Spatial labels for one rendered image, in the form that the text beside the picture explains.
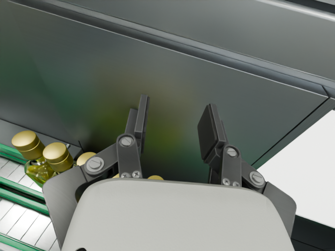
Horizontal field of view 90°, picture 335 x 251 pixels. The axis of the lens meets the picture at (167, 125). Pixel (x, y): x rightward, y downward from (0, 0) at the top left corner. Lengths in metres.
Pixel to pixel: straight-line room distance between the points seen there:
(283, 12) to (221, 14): 0.06
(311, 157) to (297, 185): 0.10
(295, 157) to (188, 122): 0.20
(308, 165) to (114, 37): 0.40
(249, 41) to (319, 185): 0.33
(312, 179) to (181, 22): 0.38
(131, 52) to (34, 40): 0.18
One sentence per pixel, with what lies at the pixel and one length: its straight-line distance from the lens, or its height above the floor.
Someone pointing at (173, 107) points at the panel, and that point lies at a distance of 0.30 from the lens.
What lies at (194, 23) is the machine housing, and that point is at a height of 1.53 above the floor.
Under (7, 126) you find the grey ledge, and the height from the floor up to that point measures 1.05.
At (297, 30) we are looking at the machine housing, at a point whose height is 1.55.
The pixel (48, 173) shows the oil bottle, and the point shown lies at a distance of 0.41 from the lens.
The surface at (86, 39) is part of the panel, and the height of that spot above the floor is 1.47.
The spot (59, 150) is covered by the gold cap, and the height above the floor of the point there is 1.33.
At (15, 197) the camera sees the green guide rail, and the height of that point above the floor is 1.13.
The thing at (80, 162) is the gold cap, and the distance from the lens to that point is 0.31.
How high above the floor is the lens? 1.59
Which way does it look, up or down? 48 degrees down
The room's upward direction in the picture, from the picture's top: 14 degrees clockwise
